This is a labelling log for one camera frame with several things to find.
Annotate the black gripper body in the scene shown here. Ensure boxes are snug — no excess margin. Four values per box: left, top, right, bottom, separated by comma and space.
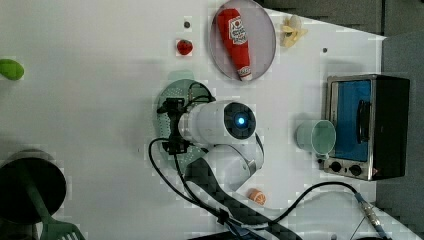
156, 98, 190, 155

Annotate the green plastic strainer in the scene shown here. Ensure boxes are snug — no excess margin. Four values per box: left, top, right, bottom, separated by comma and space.
155, 70, 215, 169

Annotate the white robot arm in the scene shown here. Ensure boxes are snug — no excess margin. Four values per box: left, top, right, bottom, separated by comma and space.
157, 96, 302, 240

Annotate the orange toy slice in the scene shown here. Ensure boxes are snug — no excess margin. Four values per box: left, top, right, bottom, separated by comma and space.
248, 189, 267, 205

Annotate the red toy strawberry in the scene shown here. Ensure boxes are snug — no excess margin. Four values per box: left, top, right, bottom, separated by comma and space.
176, 39, 193, 56

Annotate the red ketchup bottle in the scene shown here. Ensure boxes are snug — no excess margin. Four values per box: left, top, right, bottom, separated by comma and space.
216, 8, 253, 81

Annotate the purple round plate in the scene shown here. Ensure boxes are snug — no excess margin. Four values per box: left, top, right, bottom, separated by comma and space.
209, 0, 276, 81

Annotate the green plastic cup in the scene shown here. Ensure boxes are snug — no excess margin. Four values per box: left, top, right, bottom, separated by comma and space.
295, 120, 336, 160

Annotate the green plastic spatula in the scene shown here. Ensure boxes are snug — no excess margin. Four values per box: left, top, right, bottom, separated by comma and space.
18, 165, 86, 240

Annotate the peeled toy banana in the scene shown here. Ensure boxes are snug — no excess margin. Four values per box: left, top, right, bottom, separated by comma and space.
280, 15, 308, 48

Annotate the black round pot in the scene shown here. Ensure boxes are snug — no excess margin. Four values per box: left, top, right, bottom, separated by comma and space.
0, 149, 67, 224

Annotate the green toy vegetable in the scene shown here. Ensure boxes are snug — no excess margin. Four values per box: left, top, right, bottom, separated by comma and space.
0, 59, 25, 80

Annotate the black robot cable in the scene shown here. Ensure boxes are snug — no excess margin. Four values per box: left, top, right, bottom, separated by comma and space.
147, 81, 268, 231

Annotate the black cable with connector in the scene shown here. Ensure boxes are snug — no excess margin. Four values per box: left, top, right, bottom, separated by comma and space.
266, 181, 393, 240

